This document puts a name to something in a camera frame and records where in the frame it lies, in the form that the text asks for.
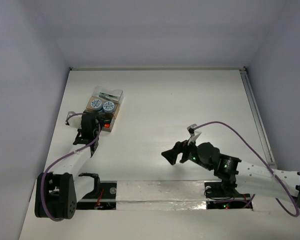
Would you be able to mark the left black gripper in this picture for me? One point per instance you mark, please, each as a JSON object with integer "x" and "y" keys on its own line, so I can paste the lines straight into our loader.
{"x": 100, "y": 120}

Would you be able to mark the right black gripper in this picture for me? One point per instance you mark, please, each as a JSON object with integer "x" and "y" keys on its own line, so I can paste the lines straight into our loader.
{"x": 171, "y": 154}

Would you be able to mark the blue white round jar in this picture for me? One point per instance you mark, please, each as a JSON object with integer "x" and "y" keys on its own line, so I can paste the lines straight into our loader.
{"x": 96, "y": 104}

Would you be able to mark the clear green pen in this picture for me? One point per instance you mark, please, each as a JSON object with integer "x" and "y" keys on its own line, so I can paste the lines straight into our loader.
{"x": 108, "y": 95}

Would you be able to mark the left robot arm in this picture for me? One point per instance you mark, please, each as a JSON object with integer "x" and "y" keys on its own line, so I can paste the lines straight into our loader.
{"x": 63, "y": 183}

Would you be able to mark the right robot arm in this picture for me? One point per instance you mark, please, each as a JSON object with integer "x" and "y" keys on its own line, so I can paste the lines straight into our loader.
{"x": 238, "y": 175}

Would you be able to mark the smoky grey plastic tray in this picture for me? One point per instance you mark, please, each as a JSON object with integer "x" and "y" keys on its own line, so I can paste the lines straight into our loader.
{"x": 104, "y": 119}

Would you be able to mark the clear plastic tray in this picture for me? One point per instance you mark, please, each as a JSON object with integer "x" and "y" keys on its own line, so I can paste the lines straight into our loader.
{"x": 116, "y": 92}

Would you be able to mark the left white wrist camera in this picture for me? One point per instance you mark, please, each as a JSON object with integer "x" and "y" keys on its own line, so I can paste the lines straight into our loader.
{"x": 74, "y": 120}

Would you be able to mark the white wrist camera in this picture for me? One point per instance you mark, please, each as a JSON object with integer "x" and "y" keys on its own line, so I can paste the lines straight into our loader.
{"x": 74, "y": 120}
{"x": 194, "y": 134}

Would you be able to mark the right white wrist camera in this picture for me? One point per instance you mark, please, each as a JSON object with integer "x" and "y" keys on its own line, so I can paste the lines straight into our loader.
{"x": 194, "y": 134}

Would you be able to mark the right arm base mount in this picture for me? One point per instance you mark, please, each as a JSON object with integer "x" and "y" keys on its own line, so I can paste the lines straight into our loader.
{"x": 218, "y": 198}

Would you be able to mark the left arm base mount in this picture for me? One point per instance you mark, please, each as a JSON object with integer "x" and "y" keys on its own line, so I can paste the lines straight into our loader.
{"x": 100, "y": 197}

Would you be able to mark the aluminium side rail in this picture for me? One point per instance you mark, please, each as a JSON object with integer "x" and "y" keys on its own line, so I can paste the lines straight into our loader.
{"x": 258, "y": 120}

